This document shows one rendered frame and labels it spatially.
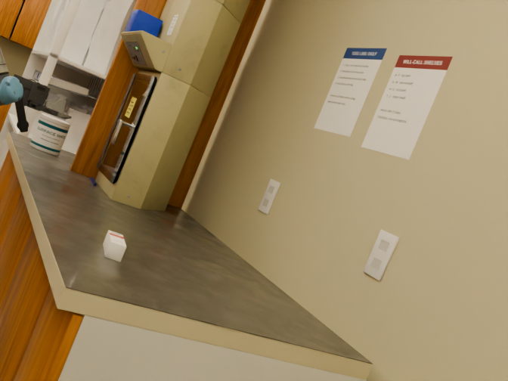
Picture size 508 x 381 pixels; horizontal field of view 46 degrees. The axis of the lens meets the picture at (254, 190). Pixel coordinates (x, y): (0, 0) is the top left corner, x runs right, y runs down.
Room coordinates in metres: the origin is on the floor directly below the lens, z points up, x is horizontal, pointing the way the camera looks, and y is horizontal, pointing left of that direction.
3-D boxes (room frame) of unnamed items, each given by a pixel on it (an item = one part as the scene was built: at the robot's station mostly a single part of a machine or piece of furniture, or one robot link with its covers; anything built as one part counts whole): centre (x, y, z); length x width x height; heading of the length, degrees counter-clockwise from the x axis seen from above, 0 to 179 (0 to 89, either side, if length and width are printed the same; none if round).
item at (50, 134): (2.62, 0.92, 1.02); 0.13 x 0.13 x 0.15
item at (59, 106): (1.96, 0.69, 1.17); 0.09 x 0.03 x 0.06; 118
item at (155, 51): (2.16, 0.57, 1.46); 0.32 x 0.12 x 0.10; 27
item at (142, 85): (2.19, 0.52, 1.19); 0.30 x 0.01 x 0.40; 27
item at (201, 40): (2.25, 0.41, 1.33); 0.32 x 0.25 x 0.77; 27
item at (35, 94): (1.93, 0.79, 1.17); 0.12 x 0.08 x 0.09; 118
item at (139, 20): (2.26, 0.62, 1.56); 0.10 x 0.10 x 0.09; 27
